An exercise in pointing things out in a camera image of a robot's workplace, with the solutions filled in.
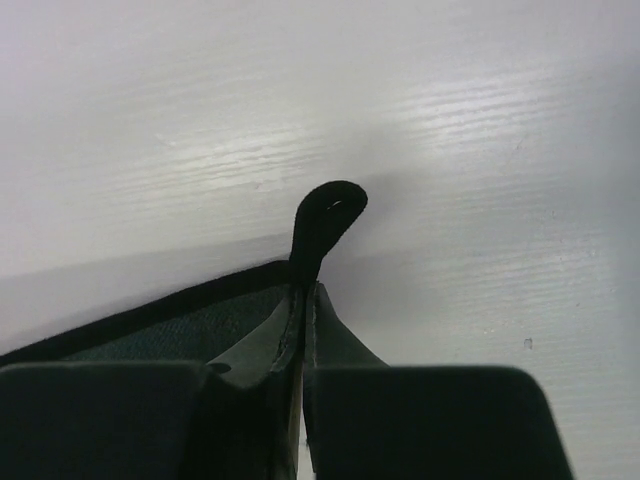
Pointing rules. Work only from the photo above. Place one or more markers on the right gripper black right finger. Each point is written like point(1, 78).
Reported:
point(368, 420)

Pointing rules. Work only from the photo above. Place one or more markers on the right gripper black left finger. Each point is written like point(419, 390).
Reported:
point(232, 417)

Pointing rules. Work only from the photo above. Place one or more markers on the purple towel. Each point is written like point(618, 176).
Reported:
point(202, 321)

